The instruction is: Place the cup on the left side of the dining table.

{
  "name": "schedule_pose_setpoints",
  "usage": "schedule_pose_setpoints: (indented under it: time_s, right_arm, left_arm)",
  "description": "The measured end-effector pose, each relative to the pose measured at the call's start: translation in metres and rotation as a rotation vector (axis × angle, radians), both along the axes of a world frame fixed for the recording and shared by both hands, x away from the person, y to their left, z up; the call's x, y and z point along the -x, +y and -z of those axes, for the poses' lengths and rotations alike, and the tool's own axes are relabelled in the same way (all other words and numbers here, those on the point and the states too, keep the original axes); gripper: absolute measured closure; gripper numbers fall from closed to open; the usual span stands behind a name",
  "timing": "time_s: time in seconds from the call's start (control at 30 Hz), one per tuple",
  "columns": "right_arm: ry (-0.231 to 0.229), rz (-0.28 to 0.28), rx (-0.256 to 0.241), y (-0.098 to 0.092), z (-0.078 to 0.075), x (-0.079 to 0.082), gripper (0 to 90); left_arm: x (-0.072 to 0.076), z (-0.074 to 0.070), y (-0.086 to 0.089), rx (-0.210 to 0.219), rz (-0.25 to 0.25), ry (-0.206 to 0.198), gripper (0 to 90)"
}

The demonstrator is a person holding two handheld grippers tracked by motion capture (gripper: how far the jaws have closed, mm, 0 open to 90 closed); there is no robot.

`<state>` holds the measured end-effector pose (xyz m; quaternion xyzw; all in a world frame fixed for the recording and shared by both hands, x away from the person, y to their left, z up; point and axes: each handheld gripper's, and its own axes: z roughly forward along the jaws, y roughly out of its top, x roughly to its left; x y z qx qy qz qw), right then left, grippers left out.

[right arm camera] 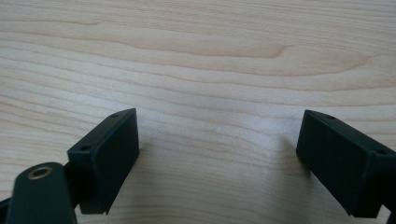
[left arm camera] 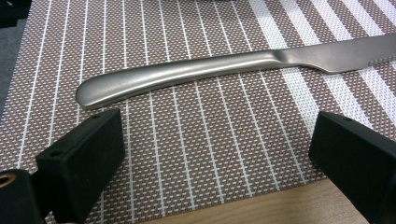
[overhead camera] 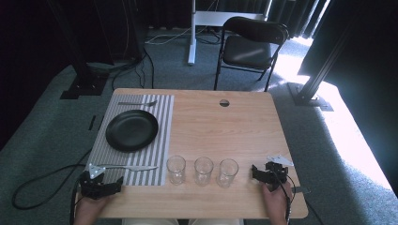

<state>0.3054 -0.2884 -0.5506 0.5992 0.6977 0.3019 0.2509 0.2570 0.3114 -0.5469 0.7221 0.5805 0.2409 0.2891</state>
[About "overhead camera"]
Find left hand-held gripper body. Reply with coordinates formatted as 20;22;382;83
82;162;111;201

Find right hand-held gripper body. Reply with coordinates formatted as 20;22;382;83
264;155;295;192

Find person's left hand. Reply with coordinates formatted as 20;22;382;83
73;192;115;225

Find person's right hand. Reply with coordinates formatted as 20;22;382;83
261;181;294;225

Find silver table knife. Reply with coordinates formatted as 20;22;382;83
97;164;160;173

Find clear drinking glass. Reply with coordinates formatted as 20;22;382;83
165;155;187;187
193;156;215;188
217;157;240;189

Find person's light trousers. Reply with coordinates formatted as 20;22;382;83
121;217;246;225

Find black floor strips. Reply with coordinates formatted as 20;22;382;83
87;114;105;132

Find black round plate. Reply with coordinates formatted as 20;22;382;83
105;109;160;154

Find grey striped placemat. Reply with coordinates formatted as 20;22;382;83
85;93;176;188

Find silver fork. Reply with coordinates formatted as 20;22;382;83
117;99;159;108

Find black aluminium profile stand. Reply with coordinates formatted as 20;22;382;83
286;18;358;113

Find black folding chair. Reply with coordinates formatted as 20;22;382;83
213;16;291;93

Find dark curtain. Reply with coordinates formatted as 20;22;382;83
137;0;332;39

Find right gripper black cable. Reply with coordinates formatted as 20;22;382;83
271;170;327;225

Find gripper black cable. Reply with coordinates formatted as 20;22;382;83
69;176;83;225
271;170;327;225

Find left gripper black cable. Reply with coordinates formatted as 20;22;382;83
69;176;83;225

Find black floor cable loop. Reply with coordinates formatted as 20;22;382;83
11;149;92;211

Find black stand with base plate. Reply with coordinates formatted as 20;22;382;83
46;0;110;100

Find bundle of floor cables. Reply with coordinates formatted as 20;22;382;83
87;26;220;90

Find white metal desk frame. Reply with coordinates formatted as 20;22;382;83
187;0;274;67

